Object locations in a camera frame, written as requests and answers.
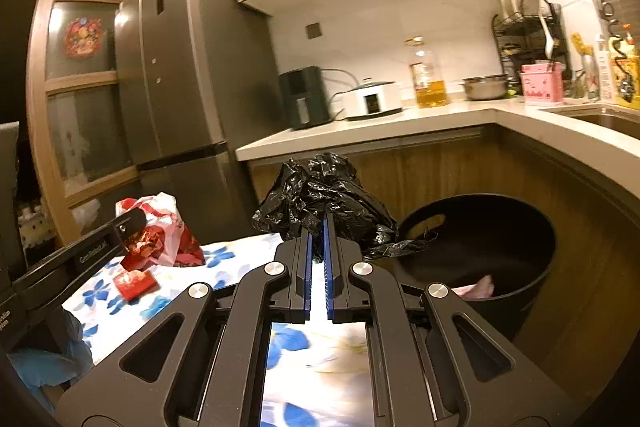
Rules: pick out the black plastic bag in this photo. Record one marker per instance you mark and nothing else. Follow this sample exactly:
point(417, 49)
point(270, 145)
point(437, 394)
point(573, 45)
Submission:
point(325, 187)

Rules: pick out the translucent red print plastic bag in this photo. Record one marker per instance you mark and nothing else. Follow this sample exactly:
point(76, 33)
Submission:
point(167, 217)

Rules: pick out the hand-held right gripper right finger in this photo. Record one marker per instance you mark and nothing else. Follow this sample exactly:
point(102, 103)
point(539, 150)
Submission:
point(328, 277)

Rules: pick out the pink crumpled wrapper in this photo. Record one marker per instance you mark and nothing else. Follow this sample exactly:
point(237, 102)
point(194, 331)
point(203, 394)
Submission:
point(475, 287)

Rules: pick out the small red packet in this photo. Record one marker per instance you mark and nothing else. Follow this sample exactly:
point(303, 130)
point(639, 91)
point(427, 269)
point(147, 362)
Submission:
point(136, 284)

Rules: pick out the red door decoration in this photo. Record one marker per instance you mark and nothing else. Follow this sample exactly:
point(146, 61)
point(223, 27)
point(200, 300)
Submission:
point(83, 37)

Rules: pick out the cooking oil bottle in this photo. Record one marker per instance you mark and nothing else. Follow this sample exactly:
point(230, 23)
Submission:
point(430, 94)

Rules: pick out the black trash bin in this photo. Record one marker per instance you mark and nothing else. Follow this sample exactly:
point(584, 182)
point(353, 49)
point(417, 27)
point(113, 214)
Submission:
point(500, 237)

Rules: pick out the floral tablecloth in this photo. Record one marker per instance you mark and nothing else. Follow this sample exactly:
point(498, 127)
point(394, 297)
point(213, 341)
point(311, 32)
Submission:
point(225, 257)

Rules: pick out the wall socket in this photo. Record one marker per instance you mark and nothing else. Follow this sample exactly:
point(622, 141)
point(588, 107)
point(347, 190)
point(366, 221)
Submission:
point(313, 31)

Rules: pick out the wooden lower cabinet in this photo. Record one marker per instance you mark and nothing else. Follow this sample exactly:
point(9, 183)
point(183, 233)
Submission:
point(590, 282)

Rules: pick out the black air fryer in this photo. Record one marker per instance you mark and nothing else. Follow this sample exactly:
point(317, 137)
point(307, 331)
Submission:
point(302, 97)

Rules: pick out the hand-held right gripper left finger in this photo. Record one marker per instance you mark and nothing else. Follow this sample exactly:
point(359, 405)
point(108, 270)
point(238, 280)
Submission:
point(307, 277)

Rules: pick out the red foil wrapper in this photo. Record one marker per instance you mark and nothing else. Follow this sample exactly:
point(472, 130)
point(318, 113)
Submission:
point(147, 244)

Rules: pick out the white bottle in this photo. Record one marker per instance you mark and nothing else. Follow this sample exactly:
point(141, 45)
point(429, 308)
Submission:
point(606, 77)

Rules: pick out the kitchen sink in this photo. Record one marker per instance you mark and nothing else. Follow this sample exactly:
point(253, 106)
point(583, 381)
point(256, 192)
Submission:
point(610, 117)

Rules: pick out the grey refrigerator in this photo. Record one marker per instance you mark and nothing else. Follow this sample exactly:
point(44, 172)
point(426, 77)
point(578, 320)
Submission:
point(200, 82)

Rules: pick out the white spoon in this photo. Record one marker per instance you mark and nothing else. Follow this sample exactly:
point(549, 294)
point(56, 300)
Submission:
point(549, 42)

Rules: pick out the metal pot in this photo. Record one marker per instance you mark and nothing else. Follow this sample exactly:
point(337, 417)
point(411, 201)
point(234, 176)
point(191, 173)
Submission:
point(485, 88)

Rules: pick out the white rice cooker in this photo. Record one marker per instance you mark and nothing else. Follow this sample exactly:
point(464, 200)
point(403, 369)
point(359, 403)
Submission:
point(367, 99)

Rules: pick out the yellow bottle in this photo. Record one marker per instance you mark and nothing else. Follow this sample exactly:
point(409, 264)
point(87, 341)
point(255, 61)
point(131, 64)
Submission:
point(627, 77)

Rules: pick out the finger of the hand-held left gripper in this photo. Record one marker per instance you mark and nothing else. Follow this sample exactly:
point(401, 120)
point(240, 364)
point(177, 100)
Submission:
point(85, 252)

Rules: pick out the black dish rack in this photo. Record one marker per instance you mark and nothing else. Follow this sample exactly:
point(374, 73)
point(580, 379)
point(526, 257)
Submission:
point(525, 32)

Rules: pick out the wooden glass door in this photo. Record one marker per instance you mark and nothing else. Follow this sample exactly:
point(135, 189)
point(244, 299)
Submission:
point(80, 82)

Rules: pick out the pink box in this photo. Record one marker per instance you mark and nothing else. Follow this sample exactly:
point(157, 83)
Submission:
point(542, 87)

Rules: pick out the kitchen counter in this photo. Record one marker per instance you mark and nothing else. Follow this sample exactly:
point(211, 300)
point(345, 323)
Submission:
point(400, 122)

